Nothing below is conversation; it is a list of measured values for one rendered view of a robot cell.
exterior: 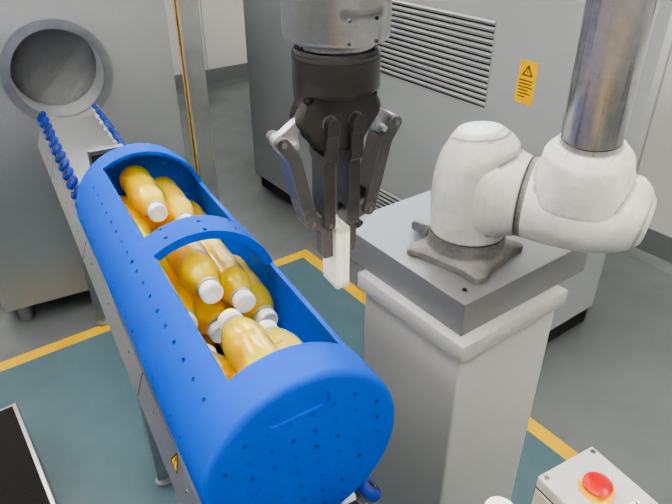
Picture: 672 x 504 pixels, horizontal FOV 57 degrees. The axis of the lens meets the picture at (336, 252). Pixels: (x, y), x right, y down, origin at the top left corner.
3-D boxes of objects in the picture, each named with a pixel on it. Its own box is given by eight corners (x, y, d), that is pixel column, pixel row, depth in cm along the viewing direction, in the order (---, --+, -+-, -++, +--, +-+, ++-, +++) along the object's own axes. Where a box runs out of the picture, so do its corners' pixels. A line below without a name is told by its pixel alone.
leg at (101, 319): (108, 317, 285) (79, 195, 252) (111, 324, 281) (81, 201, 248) (95, 321, 282) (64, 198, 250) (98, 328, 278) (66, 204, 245)
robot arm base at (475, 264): (436, 215, 143) (438, 194, 140) (524, 249, 130) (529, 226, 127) (388, 246, 131) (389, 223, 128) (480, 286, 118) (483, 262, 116)
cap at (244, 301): (256, 295, 110) (260, 300, 109) (241, 311, 110) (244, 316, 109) (242, 285, 107) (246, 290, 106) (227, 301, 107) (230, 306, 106)
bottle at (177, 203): (180, 180, 148) (206, 211, 134) (169, 206, 149) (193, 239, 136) (152, 171, 143) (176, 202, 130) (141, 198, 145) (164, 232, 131)
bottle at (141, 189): (125, 197, 143) (146, 231, 129) (113, 171, 139) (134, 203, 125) (153, 185, 145) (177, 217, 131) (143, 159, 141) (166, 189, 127)
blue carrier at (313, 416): (207, 231, 160) (184, 128, 144) (398, 476, 95) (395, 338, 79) (96, 268, 149) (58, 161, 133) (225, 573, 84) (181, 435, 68)
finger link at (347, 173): (329, 104, 56) (343, 101, 56) (332, 213, 62) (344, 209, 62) (351, 116, 53) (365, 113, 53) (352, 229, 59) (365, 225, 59)
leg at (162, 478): (170, 470, 212) (140, 327, 179) (175, 482, 208) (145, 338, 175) (153, 477, 210) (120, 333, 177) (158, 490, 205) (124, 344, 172)
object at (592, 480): (594, 472, 79) (596, 466, 78) (618, 493, 76) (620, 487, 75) (574, 483, 77) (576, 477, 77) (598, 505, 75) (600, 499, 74)
